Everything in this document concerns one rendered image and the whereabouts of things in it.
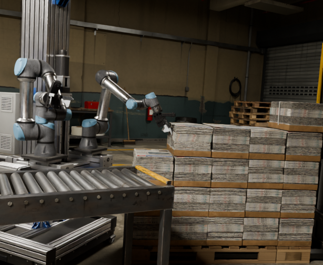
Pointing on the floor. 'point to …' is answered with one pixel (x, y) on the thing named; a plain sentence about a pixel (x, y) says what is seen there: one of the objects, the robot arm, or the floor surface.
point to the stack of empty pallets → (249, 112)
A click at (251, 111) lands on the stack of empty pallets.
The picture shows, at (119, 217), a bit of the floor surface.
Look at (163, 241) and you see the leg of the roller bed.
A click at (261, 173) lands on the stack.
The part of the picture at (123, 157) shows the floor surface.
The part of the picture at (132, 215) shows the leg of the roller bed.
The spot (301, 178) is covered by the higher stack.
